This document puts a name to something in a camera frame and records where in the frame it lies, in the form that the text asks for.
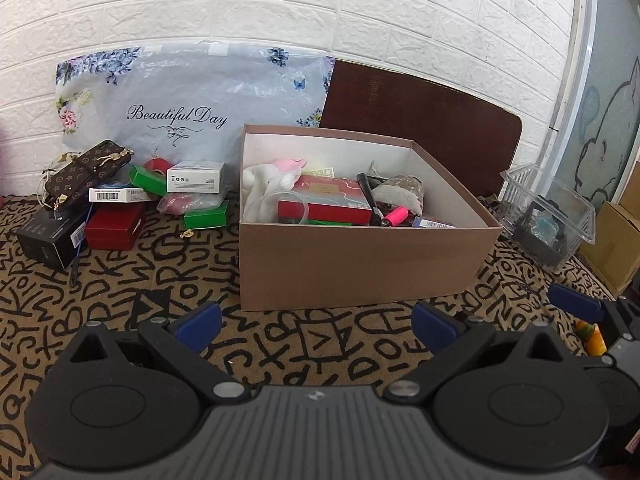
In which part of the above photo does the clear plastic container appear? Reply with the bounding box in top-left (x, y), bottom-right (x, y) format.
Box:
top-left (500, 162), bottom-right (598, 268)

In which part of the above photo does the floral plastic bag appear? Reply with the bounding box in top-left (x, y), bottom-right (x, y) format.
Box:
top-left (55, 42), bottom-right (336, 171)

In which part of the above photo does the white pink plush toy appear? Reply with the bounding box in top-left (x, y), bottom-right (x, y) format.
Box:
top-left (242, 157), bottom-right (308, 223)

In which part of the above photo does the dark wooden board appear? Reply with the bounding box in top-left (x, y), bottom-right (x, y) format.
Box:
top-left (319, 58), bottom-right (523, 198)

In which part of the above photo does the brown monogram phone case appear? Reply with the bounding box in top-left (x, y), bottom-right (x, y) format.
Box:
top-left (44, 140), bottom-right (133, 209)

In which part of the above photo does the letter print tablecloth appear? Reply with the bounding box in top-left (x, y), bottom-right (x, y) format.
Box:
top-left (0, 195), bottom-right (640, 480)

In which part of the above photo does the tan cardboard carton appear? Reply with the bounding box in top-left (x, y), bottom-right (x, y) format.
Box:
top-left (580, 160), bottom-right (640, 296)

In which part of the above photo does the glass door with cartoon sticker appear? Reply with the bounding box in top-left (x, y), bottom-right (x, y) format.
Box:
top-left (550, 0), bottom-right (640, 206)

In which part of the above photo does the white barcode box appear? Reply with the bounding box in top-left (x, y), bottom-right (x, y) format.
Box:
top-left (89, 187), bottom-right (146, 203)

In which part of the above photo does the white product box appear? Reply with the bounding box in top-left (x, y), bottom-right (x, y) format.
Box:
top-left (166, 161), bottom-right (226, 194)

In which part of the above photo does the red item in clear bag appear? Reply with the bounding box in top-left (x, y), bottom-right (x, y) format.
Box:
top-left (159, 192), bottom-right (223, 216)

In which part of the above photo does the mesh herb sachet pouch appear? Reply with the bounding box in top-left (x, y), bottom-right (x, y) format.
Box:
top-left (370, 160), bottom-right (427, 216)

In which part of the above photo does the small red box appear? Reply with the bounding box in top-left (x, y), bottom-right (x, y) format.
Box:
top-left (85, 202), bottom-right (147, 251)

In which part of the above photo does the black marker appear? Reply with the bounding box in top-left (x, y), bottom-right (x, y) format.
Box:
top-left (356, 172), bottom-right (383, 227)

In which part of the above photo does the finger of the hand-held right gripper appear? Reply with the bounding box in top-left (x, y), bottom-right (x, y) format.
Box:
top-left (547, 284), bottom-right (640, 353)

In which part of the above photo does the orange yellow toy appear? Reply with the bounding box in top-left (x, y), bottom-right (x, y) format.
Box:
top-left (574, 319), bottom-right (608, 357)

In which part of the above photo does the brown cardboard box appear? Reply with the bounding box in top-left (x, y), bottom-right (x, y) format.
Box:
top-left (237, 123), bottom-right (503, 312)

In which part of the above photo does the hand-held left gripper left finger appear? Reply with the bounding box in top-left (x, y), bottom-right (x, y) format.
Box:
top-left (59, 301), bottom-right (252, 405)

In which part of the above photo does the black box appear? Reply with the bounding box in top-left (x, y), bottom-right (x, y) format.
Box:
top-left (16, 205), bottom-right (96, 271)

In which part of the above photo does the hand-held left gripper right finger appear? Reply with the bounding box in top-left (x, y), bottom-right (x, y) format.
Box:
top-left (384, 301), bottom-right (574, 402)

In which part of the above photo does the blue cord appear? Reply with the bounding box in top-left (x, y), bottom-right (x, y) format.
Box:
top-left (69, 205), bottom-right (96, 286)

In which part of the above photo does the black gadget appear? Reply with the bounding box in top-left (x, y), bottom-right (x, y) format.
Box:
top-left (515, 200), bottom-right (568, 266)

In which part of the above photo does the red patterned box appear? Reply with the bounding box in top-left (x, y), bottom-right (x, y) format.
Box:
top-left (277, 175), bottom-right (373, 226)

